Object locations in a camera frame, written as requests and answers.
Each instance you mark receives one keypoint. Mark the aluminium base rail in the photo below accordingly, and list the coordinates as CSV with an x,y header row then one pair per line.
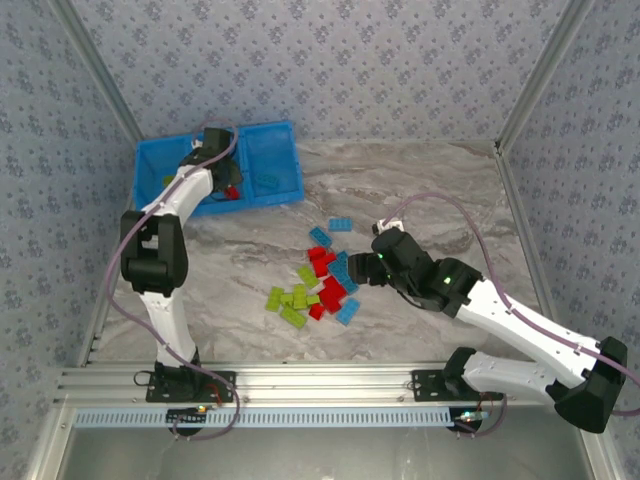
x,y
320,382

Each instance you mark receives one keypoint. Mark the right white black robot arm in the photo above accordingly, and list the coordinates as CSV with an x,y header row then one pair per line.
x,y
530,325

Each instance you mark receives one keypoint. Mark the aluminium table side rail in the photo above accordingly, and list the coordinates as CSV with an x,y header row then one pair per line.
x,y
520,210
95,325

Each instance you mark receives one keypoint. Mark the aluminium frame post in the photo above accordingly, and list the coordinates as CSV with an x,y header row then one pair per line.
x,y
545,70
98,70

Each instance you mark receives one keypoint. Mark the grey metal panel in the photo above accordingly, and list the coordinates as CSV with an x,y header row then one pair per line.
x,y
320,455

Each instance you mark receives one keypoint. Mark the green lego brick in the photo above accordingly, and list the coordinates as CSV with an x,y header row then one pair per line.
x,y
286,299
274,299
168,180
299,296
313,300
307,276
294,317

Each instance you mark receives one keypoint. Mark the blue three-compartment plastic bin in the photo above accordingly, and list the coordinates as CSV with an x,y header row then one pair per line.
x,y
270,150

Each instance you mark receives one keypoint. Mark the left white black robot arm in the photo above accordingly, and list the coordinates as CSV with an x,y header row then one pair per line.
x,y
165,320

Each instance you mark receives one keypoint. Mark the blue lego brick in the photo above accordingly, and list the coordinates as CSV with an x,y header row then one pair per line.
x,y
340,224
320,236
348,311
343,257
267,180
337,271
350,286

